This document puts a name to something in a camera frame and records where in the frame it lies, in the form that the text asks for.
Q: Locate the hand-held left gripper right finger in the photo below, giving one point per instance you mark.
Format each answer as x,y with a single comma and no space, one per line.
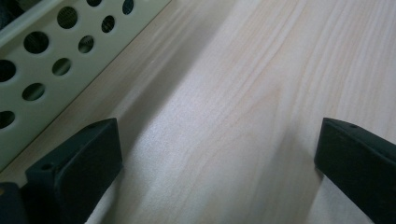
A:
358,161

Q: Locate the cream perforated plastic basket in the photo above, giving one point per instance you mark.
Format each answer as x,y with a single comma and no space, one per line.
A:
46,77

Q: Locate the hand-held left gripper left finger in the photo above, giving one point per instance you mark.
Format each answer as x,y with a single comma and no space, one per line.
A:
77,168

